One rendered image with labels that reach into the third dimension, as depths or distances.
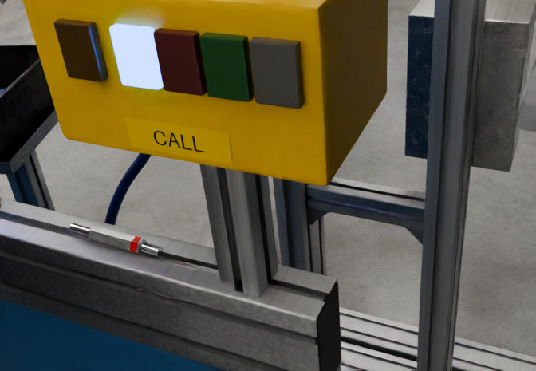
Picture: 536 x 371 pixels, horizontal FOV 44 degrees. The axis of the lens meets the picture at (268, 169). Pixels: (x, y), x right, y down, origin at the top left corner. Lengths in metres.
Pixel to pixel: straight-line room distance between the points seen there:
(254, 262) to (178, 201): 1.63
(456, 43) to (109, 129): 0.53
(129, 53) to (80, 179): 1.95
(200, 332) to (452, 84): 0.49
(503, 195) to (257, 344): 1.61
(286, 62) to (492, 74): 0.66
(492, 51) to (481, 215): 1.07
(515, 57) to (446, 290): 0.35
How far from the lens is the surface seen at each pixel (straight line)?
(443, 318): 1.07
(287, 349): 0.45
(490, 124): 0.95
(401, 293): 1.68
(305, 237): 1.06
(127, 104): 0.35
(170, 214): 2.00
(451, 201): 0.92
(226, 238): 0.41
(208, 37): 0.29
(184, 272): 0.47
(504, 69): 0.92
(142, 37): 0.31
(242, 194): 0.39
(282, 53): 0.28
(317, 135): 0.30
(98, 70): 0.34
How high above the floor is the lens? 1.16
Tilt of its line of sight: 33 degrees down
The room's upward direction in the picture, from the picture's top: 6 degrees counter-clockwise
